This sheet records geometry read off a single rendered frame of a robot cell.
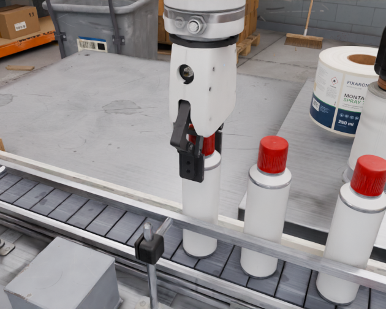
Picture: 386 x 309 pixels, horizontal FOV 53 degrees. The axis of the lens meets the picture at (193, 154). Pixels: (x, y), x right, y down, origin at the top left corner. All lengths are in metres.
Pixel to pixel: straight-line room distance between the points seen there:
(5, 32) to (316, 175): 4.04
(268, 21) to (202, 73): 4.88
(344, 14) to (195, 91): 4.62
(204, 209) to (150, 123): 0.55
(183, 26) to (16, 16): 4.16
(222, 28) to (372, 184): 0.22
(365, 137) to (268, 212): 0.29
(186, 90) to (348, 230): 0.24
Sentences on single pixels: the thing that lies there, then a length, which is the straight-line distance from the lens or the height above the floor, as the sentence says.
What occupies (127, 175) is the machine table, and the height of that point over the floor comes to 0.83.
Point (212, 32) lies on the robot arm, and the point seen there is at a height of 1.21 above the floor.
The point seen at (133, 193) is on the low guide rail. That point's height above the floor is 0.91.
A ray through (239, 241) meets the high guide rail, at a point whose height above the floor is 0.96.
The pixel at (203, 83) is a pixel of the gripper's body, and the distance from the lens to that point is 0.40.
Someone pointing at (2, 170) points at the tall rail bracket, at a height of 0.96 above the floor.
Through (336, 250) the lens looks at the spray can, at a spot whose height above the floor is 0.97.
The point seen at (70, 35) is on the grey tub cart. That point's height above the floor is 0.60.
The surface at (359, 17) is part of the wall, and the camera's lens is 4.97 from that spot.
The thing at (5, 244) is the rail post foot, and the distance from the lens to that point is 0.74.
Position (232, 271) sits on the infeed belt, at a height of 0.88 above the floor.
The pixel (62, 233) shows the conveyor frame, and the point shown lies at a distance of 0.67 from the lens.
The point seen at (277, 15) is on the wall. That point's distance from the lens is 5.22.
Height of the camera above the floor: 1.31
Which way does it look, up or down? 32 degrees down
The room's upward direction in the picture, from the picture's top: straight up
